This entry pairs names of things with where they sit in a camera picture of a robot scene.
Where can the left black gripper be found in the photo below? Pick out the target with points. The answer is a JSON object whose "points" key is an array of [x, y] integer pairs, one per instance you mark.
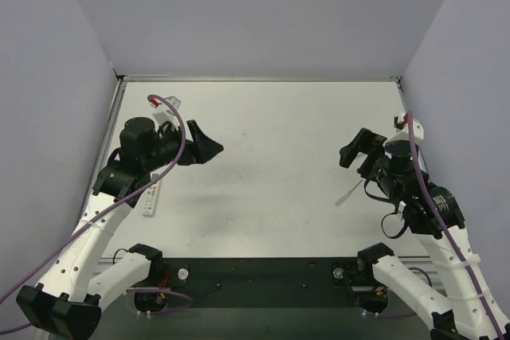
{"points": [[191, 148]]}

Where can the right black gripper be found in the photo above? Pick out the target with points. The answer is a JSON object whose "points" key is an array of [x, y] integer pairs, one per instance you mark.
{"points": [[369, 155]]}

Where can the slim white remote control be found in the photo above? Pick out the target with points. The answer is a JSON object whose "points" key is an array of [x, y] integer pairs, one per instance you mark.
{"points": [[150, 197]]}

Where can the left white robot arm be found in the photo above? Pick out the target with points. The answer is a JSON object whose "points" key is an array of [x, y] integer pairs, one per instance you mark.
{"points": [[68, 300]]}

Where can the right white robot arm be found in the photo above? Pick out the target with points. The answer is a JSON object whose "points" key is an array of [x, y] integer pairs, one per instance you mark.
{"points": [[466, 308]]}

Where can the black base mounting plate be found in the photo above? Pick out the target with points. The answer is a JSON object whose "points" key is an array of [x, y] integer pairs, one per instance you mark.
{"points": [[320, 282]]}

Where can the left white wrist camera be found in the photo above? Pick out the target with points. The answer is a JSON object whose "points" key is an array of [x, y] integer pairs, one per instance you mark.
{"points": [[164, 115]]}

